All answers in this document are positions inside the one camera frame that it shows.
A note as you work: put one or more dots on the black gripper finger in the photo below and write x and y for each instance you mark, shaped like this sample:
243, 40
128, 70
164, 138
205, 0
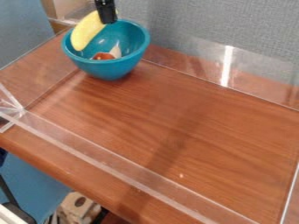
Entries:
107, 12

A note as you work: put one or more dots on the yellow toy banana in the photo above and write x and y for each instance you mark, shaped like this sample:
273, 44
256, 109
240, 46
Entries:
85, 31

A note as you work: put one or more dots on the blue bowl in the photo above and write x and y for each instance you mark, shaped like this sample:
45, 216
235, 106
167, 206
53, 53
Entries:
125, 34

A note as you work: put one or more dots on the cardboard box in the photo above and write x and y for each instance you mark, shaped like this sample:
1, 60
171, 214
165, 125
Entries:
65, 12

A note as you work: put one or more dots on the red and white toy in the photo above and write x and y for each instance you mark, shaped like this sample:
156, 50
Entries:
107, 53

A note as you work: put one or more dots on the clear acrylic barrier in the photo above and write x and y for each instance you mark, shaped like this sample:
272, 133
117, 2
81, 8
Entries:
189, 142

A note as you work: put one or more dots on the wooden block with hole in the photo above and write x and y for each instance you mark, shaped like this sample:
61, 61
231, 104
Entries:
77, 209

